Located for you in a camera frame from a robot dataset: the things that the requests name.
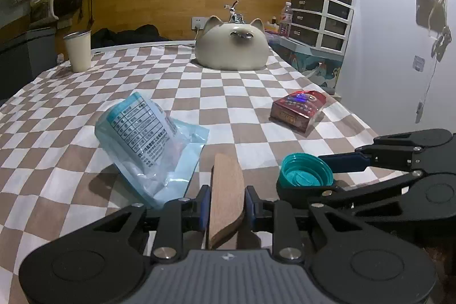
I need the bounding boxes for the light blue snack pouch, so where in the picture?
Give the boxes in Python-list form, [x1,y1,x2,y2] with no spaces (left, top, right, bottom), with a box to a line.
[94,93,209,209]

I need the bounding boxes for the grey storage bin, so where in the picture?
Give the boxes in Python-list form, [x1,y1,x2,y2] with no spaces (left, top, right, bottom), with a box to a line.
[0,28,57,99]

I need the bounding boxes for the white drawer organizer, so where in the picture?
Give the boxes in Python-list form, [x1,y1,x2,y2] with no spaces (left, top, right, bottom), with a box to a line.
[288,0,354,56]

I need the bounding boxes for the cream metal cup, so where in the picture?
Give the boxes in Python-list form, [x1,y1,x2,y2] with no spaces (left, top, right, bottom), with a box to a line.
[63,31,92,72]

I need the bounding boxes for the red snack box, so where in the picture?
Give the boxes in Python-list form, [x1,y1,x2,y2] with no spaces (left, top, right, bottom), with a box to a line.
[270,90,326,133]

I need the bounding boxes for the teal plastic lid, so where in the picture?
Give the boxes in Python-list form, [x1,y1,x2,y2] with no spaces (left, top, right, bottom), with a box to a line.
[276,153,334,200]

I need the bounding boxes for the chrome faucet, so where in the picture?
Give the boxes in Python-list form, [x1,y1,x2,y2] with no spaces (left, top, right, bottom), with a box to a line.
[224,0,244,24]

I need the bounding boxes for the teal illustrated box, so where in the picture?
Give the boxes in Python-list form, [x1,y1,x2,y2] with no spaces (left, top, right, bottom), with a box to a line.
[269,35,343,92]

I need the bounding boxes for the cream cat shaped pot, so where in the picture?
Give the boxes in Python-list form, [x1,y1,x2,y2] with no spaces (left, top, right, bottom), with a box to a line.
[195,15,270,71]

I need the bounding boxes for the plastic water bottle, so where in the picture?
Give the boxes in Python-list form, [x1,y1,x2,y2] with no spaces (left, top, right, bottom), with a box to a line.
[279,1,293,37]

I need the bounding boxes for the checkered tablecloth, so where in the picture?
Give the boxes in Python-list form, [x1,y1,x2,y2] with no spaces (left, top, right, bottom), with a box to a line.
[1,43,375,303]

